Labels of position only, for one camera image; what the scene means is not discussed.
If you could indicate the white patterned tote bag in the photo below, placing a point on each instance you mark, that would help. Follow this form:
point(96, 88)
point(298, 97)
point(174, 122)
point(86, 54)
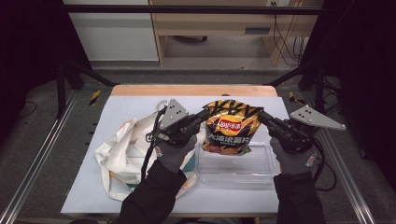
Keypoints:
point(124, 158)

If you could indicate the person's right hand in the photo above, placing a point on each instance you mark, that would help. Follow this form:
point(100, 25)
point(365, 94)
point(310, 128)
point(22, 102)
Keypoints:
point(294, 161)

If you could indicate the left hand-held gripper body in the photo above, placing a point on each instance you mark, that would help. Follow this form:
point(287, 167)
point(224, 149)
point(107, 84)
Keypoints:
point(174, 124)

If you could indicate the black horizontal frame bar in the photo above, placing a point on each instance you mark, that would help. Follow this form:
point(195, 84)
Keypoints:
point(186, 9)

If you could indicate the aluminium rail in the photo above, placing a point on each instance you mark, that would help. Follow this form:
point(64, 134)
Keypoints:
point(40, 152)
point(342, 180)

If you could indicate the dark curtain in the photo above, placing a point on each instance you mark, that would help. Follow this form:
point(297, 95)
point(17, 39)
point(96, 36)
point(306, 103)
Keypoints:
point(28, 62)
point(367, 77)

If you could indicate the white cabinet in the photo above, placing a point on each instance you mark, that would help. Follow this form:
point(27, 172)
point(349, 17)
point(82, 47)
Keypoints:
point(115, 34)

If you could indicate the light wooden desk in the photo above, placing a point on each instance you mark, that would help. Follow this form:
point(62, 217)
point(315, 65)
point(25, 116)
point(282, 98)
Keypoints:
point(214, 23)

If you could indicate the clear plastic container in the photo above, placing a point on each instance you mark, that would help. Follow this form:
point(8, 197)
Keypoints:
point(239, 169)

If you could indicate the black metal stand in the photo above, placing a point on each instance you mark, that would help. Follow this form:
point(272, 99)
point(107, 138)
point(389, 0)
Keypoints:
point(62, 87)
point(319, 90)

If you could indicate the person's left hand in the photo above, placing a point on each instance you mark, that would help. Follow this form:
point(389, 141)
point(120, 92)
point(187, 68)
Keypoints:
point(174, 157)

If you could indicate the yellow and black tape piece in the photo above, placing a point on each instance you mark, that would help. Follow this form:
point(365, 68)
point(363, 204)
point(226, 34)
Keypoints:
point(294, 99)
point(95, 97)

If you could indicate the black and yellow chip bag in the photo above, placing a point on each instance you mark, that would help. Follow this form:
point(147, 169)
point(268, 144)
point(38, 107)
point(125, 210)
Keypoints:
point(232, 127)

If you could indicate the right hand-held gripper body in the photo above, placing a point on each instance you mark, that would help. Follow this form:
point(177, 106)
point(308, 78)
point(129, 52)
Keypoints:
point(295, 133)

